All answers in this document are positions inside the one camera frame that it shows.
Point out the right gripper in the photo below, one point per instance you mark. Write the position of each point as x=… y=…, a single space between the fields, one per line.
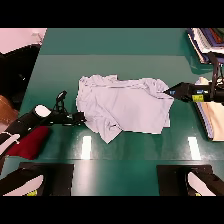
x=185 y=91

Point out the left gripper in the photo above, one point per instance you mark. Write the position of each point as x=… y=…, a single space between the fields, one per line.
x=74 y=119

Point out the pale lilac T-shirt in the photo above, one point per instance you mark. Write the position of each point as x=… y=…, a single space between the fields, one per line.
x=126 y=106

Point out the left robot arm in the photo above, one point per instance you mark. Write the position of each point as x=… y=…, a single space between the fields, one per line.
x=26 y=120

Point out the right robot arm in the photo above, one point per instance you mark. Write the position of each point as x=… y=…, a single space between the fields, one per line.
x=208 y=92

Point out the red garment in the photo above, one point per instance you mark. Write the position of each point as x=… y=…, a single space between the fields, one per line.
x=30 y=143

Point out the heap of clothes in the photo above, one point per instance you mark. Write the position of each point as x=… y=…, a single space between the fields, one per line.
x=208 y=41

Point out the brown garment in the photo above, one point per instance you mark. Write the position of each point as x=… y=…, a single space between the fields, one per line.
x=6 y=110

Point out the black garment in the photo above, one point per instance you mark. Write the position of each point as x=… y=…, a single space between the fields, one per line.
x=16 y=73

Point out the pale pink garment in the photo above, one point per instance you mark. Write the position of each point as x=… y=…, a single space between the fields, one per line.
x=18 y=38

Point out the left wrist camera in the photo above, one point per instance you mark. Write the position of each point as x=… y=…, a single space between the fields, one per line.
x=60 y=100

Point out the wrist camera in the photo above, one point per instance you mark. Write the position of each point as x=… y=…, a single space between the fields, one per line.
x=215 y=68
x=60 y=100

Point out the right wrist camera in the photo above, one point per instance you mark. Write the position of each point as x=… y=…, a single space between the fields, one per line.
x=215 y=68

